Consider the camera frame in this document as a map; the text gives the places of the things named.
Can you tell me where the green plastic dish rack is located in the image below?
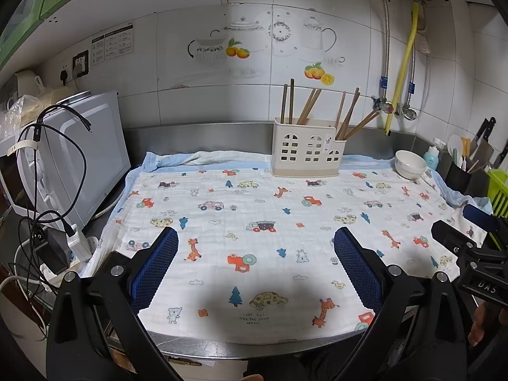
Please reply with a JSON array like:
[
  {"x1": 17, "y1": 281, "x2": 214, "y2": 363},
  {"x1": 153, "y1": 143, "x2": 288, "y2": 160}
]
[{"x1": 487, "y1": 169, "x2": 508, "y2": 217}]

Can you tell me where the white power strip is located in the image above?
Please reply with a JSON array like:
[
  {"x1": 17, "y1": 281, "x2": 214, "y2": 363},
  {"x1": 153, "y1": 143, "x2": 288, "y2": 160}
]
[{"x1": 22, "y1": 224, "x2": 98, "y2": 287}]

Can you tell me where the black cable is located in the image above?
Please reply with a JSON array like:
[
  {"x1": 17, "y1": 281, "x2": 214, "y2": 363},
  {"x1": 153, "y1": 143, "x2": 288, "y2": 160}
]
[{"x1": 15, "y1": 103, "x2": 93, "y2": 239}]

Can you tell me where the steel braided hose left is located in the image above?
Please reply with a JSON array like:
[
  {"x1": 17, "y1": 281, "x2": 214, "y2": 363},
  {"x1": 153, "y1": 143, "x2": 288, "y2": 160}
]
[{"x1": 370, "y1": 0, "x2": 396, "y2": 114}]

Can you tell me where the beige plastic utensil holder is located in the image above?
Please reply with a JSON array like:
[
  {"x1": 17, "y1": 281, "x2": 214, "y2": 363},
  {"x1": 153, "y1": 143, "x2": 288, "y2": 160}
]
[{"x1": 271, "y1": 117, "x2": 346, "y2": 179}]

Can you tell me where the teal soap bottle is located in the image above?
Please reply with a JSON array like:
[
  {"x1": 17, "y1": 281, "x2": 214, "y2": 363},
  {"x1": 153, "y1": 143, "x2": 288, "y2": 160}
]
[{"x1": 423, "y1": 138, "x2": 442, "y2": 170}]

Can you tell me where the steel braided hose right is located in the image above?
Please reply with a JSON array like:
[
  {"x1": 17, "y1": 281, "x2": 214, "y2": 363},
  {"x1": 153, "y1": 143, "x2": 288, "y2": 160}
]
[{"x1": 400, "y1": 43, "x2": 419, "y2": 122}]

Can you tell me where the white ceramic bowl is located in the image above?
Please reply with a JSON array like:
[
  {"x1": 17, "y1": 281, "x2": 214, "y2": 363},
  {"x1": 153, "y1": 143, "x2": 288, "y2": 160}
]
[{"x1": 394, "y1": 150, "x2": 427, "y2": 181}]

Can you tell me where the black handled knife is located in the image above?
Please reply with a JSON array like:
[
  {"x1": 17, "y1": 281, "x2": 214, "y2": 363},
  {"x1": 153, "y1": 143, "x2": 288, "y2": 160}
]
[
  {"x1": 469, "y1": 117, "x2": 497, "y2": 159},
  {"x1": 492, "y1": 141, "x2": 508, "y2": 170}
]

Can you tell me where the wooden chopstick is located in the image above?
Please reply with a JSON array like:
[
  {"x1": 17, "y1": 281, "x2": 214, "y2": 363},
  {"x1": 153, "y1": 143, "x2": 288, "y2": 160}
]
[
  {"x1": 343, "y1": 111, "x2": 383, "y2": 141},
  {"x1": 296, "y1": 89, "x2": 316, "y2": 125},
  {"x1": 303, "y1": 89, "x2": 321, "y2": 125},
  {"x1": 288, "y1": 78, "x2": 295, "y2": 125},
  {"x1": 338, "y1": 90, "x2": 362, "y2": 140},
  {"x1": 279, "y1": 84, "x2": 288, "y2": 124},
  {"x1": 342, "y1": 109, "x2": 380, "y2": 140},
  {"x1": 336, "y1": 87, "x2": 361, "y2": 140},
  {"x1": 334, "y1": 91, "x2": 346, "y2": 131}
]

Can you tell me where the white microwave oven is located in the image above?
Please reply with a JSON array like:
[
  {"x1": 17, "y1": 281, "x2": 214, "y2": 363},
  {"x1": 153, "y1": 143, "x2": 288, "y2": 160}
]
[{"x1": 1, "y1": 92, "x2": 131, "y2": 229}]

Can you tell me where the steel braided hose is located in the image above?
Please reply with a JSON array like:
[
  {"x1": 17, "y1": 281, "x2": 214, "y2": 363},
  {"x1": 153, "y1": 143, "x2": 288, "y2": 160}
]
[
  {"x1": 370, "y1": 0, "x2": 396, "y2": 114},
  {"x1": 400, "y1": 43, "x2": 419, "y2": 122}
]

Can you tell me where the person right hand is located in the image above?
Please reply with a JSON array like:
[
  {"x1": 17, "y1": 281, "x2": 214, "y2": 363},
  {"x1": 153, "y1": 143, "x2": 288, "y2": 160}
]
[{"x1": 468, "y1": 302, "x2": 508, "y2": 347}]

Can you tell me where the black utensil container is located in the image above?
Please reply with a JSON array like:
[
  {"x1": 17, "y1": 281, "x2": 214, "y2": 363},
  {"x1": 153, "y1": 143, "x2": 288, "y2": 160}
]
[{"x1": 438, "y1": 153, "x2": 489, "y2": 197}]

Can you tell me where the yellow gas hose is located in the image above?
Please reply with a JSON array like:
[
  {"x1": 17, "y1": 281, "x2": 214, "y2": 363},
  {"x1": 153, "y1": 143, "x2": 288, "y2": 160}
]
[{"x1": 383, "y1": 1, "x2": 420, "y2": 137}]

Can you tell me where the printed white cloth mat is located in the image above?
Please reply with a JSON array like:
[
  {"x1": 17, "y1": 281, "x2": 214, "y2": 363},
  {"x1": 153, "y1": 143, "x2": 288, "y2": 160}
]
[{"x1": 83, "y1": 151, "x2": 486, "y2": 344}]

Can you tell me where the black power adapter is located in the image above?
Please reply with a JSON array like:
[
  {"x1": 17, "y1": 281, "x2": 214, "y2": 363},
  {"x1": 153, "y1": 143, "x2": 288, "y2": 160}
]
[{"x1": 34, "y1": 228, "x2": 70, "y2": 275}]

